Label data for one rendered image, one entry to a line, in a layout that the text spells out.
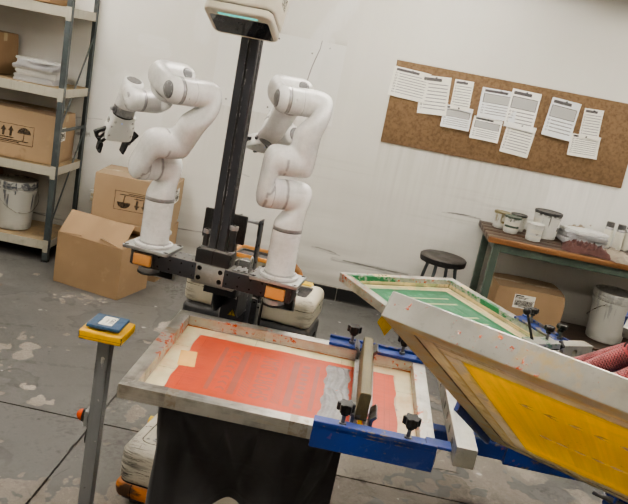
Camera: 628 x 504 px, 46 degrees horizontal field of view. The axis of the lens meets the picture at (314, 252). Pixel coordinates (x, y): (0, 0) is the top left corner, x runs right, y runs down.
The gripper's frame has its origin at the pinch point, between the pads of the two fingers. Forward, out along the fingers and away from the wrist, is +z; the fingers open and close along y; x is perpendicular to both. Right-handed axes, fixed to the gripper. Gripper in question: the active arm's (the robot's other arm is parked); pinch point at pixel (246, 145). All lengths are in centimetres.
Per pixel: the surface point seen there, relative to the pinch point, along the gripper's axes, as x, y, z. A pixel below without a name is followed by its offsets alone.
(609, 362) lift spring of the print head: -69, 35, -131
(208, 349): -78, -35, -43
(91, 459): -116, -49, -8
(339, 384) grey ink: -83, -11, -75
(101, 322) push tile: -73, -59, -21
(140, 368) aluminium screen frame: -84, -64, -55
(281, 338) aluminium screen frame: -72, -11, -47
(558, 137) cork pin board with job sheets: 102, 320, 55
